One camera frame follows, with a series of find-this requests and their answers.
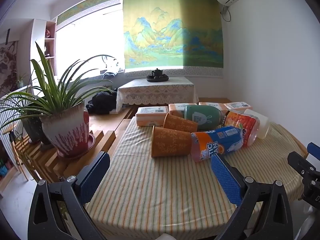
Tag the wooden slatted bench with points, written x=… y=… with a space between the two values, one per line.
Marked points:
x=99 y=133

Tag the blue orange drink bottle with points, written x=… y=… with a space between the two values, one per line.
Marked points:
x=220 y=141

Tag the black tea set tray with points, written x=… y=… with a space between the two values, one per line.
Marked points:
x=157 y=76

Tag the orange tissue box middle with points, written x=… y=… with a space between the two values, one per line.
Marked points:
x=178 y=109

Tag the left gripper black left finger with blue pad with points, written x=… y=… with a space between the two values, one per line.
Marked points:
x=46 y=220

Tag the orange patterned cup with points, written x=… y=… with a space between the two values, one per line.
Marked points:
x=170 y=143
x=179 y=124

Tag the small dark potted plant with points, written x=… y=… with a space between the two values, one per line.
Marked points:
x=22 y=111

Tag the orange tissue box left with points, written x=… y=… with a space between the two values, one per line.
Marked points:
x=151 y=116

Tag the orange patterned cup rear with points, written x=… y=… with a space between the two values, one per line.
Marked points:
x=179 y=124

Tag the orange tissue box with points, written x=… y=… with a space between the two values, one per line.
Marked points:
x=151 y=116
x=239 y=107
x=178 y=109

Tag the red orange drink bottle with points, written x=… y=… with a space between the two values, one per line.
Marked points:
x=249 y=125

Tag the low table with lace cloth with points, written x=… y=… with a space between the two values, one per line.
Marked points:
x=142 y=92

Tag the orange patterned cup front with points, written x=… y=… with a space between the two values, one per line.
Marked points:
x=170 y=143

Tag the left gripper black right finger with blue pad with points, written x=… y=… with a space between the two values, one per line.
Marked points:
x=262 y=210

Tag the white plastic cup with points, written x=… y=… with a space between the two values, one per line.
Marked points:
x=264 y=123

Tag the striped tablecloth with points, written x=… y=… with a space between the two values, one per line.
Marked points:
x=145 y=197

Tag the black bag on floor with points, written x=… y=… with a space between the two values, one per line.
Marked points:
x=102 y=103

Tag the orange tissue box right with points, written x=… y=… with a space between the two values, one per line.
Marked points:
x=239 y=107

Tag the green rabbit cup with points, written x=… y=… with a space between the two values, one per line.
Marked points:
x=207 y=117

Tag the white bookshelf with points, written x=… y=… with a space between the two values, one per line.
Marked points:
x=44 y=33

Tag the landscape painting roller blind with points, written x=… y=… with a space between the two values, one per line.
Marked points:
x=172 y=33

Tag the spider plant in red-white pot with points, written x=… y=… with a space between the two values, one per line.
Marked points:
x=60 y=101

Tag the ink painting wall scroll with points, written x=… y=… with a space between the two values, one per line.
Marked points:
x=8 y=67

